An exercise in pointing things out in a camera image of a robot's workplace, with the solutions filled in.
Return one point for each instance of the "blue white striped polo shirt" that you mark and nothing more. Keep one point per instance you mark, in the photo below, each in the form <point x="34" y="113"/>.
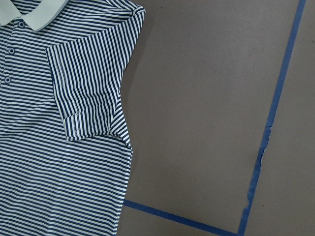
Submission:
<point x="65" y="152"/>

